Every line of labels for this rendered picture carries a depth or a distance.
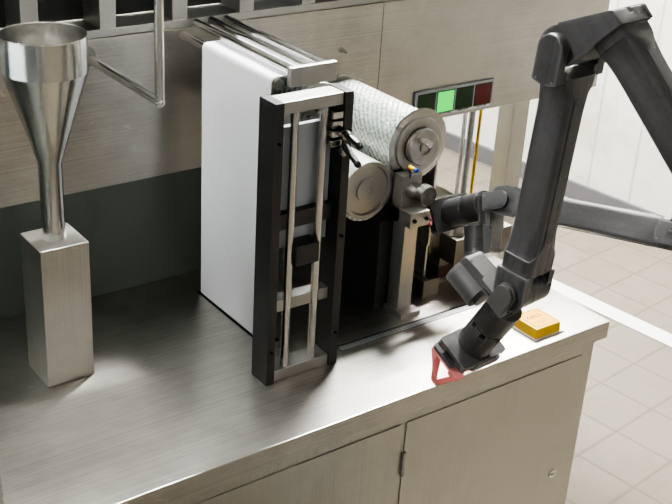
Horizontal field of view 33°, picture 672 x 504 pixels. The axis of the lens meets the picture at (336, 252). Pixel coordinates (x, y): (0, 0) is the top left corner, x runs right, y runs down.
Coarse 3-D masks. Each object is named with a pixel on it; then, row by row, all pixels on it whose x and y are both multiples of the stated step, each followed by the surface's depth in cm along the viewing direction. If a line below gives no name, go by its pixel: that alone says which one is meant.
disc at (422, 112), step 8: (416, 112) 224; (424, 112) 225; (432, 112) 226; (408, 120) 223; (440, 120) 228; (400, 128) 223; (392, 136) 222; (392, 144) 223; (392, 152) 224; (440, 152) 232; (392, 160) 225; (392, 168) 226; (400, 168) 227
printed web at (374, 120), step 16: (352, 80) 242; (368, 96) 234; (384, 96) 233; (368, 112) 230; (384, 112) 228; (400, 112) 226; (352, 128) 233; (368, 128) 229; (384, 128) 226; (368, 144) 230; (384, 144) 226; (384, 160) 227
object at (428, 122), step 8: (416, 120) 224; (424, 120) 225; (432, 120) 226; (408, 128) 223; (416, 128) 225; (432, 128) 227; (440, 128) 229; (400, 136) 223; (408, 136) 224; (440, 136) 229; (400, 144) 224; (440, 144) 230; (400, 152) 225; (400, 160) 225; (432, 160) 231; (424, 168) 230
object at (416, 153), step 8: (424, 128) 225; (416, 136) 223; (424, 136) 225; (432, 136) 226; (408, 144) 224; (416, 144) 224; (408, 152) 224; (416, 152) 225; (424, 152) 226; (432, 152) 228; (408, 160) 227; (416, 160) 226; (424, 160) 227
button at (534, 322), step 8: (528, 312) 236; (536, 312) 236; (544, 312) 236; (520, 320) 233; (528, 320) 233; (536, 320) 233; (544, 320) 233; (552, 320) 233; (520, 328) 234; (528, 328) 232; (536, 328) 230; (544, 328) 231; (552, 328) 233; (536, 336) 231
